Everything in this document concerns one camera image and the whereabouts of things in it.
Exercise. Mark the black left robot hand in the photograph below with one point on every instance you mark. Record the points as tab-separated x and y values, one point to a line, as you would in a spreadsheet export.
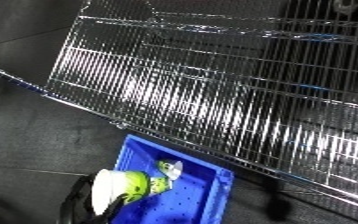
115	206

